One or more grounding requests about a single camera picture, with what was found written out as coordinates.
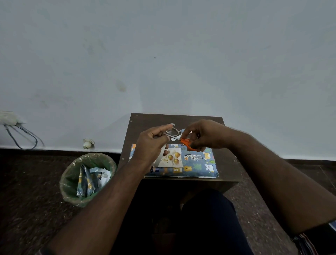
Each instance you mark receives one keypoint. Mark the person's right hand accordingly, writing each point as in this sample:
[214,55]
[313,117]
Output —
[210,134]

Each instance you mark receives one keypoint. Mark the person's left hand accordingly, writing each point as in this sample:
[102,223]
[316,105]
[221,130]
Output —
[148,145]

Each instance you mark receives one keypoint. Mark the clear adhesive tape roll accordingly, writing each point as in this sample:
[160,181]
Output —
[173,130]

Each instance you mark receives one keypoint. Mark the person's right forearm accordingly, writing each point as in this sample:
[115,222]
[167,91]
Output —
[278,178]

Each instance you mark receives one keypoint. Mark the person's left forearm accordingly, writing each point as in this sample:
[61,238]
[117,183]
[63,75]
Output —
[105,207]

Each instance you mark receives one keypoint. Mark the gold balloon greeting card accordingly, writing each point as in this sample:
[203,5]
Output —
[172,159]

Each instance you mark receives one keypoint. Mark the animal print wrapped gift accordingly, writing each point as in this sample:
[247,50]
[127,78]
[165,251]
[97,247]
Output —
[196,164]

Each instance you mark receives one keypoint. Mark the small brown wooden table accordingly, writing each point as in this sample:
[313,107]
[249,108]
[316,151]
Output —
[228,168]

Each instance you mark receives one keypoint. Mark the wrapping paper scraps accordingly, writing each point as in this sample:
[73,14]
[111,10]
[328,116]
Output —
[89,181]

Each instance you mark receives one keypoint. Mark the green lined trash bin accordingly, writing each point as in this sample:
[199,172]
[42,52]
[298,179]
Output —
[69,181]

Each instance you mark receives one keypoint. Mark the person's dark trouser leg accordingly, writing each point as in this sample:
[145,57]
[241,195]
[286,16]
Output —
[212,226]

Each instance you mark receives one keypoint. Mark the person's striped shirt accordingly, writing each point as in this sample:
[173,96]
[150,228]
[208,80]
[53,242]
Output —
[317,240]

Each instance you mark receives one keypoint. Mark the white wall plug fitting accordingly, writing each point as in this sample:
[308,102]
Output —
[88,143]

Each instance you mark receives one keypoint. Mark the white wall socket box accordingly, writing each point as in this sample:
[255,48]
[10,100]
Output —
[9,118]

